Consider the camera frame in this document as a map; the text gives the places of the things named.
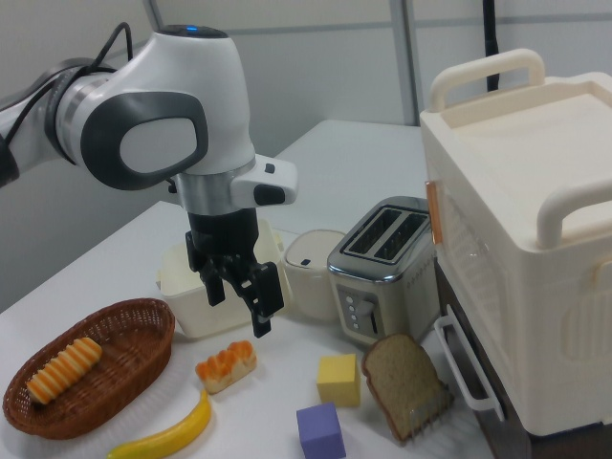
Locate yellow foam cube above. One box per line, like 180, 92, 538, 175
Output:
316, 353, 362, 408

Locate chrome two-slot toaster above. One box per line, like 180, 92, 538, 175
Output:
326, 195, 441, 346

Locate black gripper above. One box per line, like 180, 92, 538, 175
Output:
184, 206, 286, 339

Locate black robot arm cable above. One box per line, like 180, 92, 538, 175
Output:
0, 21, 133, 192

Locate copper appliance latch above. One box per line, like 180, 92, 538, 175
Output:
425, 180, 444, 245

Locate small white lidded container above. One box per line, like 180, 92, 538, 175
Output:
282, 229, 346, 320

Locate yellow banana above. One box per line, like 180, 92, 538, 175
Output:
105, 387, 212, 459

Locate purple foam cube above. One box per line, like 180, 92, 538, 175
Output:
295, 401, 346, 459

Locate large cream appliance with handles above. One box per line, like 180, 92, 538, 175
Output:
419, 47, 612, 439

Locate glazed orange braided bread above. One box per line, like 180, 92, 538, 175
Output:
194, 339, 258, 396

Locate striped orange bread roll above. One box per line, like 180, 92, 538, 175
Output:
26, 337, 104, 405

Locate cream open plastic box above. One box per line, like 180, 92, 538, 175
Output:
156, 217, 293, 341

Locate black camera stand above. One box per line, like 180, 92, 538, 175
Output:
480, 0, 503, 92

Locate brown bread slice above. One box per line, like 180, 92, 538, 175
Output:
361, 333, 455, 442

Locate white appliance door handle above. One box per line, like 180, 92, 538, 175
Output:
433, 316, 506, 422

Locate brown wicker basket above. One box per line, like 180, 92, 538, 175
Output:
2, 297, 177, 440

